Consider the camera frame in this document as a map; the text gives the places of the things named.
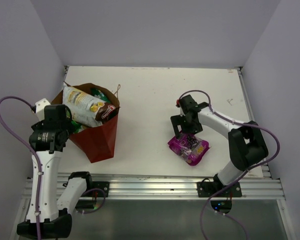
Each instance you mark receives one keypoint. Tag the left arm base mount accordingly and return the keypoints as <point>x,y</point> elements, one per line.
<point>100,185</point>

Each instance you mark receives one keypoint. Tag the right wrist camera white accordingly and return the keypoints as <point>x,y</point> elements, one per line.
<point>179,103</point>

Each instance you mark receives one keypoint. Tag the green white chips bag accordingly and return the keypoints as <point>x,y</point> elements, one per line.
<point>77,127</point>

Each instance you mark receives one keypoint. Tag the dark green snack bag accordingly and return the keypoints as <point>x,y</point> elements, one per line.
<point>99,94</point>

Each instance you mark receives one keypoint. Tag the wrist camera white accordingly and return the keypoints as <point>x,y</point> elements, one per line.
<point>38,109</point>
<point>179,103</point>

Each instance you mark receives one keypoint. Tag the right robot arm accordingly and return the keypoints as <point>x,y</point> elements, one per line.
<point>246,144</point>

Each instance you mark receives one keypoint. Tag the aluminium rail frame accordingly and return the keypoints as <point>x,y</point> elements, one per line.
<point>143,166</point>

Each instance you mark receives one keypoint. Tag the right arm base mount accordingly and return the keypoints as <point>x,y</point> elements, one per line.
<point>206,188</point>

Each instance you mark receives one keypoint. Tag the brown yellow chips bag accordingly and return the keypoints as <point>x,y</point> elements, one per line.
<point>86,109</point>

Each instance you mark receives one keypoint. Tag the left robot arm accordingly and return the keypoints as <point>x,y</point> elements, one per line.
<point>49,216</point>

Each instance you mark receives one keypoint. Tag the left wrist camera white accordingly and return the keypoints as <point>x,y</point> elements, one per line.
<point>38,109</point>

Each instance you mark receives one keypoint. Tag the purple candy bag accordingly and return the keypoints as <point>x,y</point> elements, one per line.
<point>189,147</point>

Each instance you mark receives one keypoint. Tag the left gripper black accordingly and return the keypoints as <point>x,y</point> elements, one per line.
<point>69,126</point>

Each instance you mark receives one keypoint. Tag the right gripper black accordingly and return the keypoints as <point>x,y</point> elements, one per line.
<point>177,120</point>

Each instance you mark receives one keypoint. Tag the red brown paper bag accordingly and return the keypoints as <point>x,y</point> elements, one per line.
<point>98,143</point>

